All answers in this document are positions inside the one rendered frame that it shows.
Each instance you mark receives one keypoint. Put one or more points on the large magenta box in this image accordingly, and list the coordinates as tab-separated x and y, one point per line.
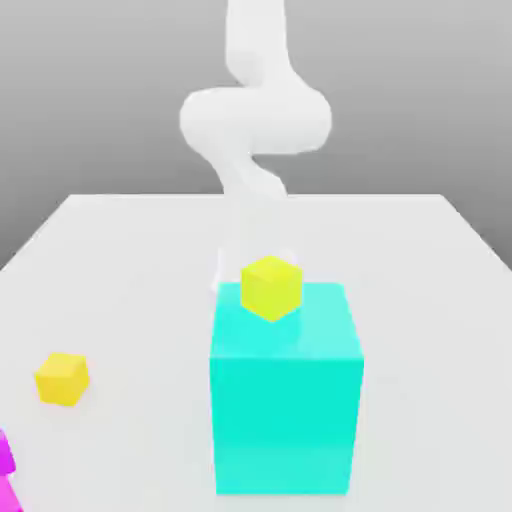
4	476

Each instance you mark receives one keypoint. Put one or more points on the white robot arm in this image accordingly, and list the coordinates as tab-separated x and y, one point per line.
256	120

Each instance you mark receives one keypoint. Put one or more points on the large cyan box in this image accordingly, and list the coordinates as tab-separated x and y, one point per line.
284	408

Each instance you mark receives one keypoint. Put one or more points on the small yellow cube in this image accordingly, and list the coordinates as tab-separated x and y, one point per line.
62	380

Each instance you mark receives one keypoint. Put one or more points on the small yellow-green cube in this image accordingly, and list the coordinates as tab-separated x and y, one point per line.
271	288

